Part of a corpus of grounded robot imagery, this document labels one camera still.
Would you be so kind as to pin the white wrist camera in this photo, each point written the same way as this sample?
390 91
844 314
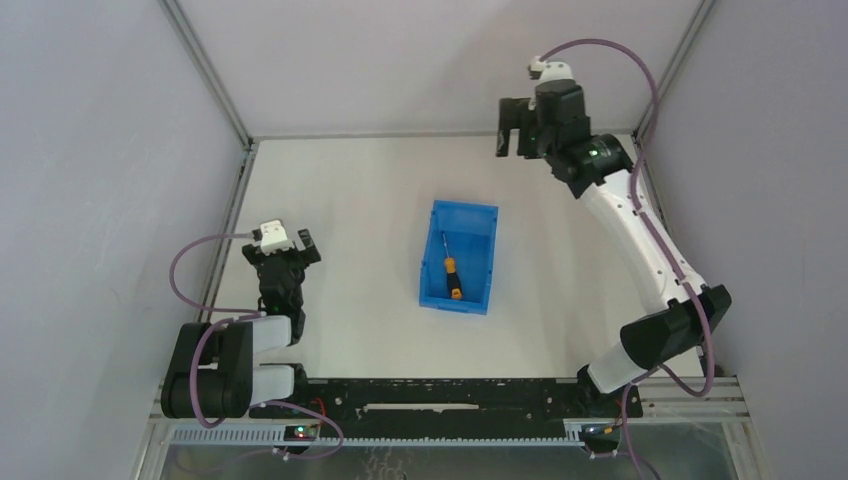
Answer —
548 71
274 237

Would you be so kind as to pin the orange black handled screwdriver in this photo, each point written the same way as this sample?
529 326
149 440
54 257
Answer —
453 281

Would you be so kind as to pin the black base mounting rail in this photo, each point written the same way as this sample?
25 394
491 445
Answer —
520 409

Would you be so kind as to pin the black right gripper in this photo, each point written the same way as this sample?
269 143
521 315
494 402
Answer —
515 126

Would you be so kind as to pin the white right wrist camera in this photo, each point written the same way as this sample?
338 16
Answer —
548 71

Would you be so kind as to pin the blue plastic bin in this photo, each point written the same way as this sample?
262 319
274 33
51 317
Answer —
471 234

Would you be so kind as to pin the small lit circuit board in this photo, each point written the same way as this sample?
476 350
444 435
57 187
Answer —
301 433

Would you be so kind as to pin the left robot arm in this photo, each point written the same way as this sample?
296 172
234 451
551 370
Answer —
212 374

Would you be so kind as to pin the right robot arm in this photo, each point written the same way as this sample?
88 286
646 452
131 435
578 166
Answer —
681 308

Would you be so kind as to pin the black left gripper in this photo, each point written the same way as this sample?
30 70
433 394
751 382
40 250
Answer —
283 255

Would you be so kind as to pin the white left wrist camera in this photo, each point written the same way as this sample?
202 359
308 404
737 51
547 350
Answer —
274 237

